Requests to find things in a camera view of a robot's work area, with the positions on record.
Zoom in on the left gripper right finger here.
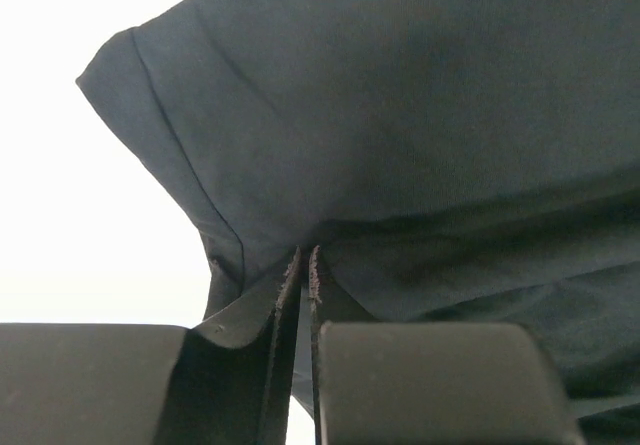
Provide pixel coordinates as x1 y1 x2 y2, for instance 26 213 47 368
309 250 584 444

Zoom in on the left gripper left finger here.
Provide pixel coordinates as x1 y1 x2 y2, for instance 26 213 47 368
1 255 301 445

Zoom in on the black tank top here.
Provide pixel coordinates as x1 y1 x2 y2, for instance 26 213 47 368
77 0 639 444

